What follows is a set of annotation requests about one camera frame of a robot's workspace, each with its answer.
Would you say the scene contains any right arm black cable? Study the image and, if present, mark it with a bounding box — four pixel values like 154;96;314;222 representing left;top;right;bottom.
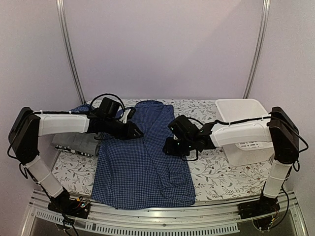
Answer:
292;127;310;154

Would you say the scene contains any blue checked long sleeve shirt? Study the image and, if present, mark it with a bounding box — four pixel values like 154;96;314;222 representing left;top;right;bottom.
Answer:
70;99;196;211

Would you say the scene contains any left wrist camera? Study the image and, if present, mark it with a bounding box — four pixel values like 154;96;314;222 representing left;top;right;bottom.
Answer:
98;97;136;123

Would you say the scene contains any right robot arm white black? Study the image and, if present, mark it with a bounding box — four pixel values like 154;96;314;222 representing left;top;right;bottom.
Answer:
163;107;301;214

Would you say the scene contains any left aluminium frame post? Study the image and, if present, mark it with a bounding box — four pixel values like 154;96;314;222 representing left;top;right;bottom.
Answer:
56;0;86;104

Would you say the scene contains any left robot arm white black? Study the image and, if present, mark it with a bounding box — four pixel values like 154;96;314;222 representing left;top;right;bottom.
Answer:
8;107;143;213

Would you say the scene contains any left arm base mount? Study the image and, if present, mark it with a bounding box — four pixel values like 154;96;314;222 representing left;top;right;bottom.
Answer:
48;197;91;219

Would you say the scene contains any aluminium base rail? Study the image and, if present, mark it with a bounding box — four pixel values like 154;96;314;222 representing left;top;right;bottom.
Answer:
20;190;309;236

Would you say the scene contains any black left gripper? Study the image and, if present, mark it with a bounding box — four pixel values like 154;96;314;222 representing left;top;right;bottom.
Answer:
104;118;144;141

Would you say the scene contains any floral white tablecloth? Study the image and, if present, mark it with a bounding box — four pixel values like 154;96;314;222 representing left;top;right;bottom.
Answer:
52;99;272;205

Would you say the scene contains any white plastic basket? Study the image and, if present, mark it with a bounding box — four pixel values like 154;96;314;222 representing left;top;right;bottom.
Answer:
215;98;274;166

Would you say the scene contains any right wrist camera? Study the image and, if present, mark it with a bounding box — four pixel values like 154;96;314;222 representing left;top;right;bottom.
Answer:
168;115;199;140

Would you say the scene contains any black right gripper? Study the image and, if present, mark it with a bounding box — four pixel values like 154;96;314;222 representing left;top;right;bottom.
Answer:
162;137;193;157

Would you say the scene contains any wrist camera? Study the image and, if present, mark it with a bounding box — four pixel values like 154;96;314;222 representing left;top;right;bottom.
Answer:
98;97;136;123
168;115;199;140

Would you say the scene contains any grey folded shirt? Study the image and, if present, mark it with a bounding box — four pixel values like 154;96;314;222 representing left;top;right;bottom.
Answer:
51;133;105;156

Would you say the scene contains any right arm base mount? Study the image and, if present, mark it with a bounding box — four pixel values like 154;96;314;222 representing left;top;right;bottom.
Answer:
237;196;280;219

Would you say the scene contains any aluminium frame post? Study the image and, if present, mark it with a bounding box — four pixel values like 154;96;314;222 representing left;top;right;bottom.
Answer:
243;0;271;99
56;0;86;104

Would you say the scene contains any right aluminium frame post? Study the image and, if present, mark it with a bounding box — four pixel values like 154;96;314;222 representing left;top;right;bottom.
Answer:
243;0;271;99

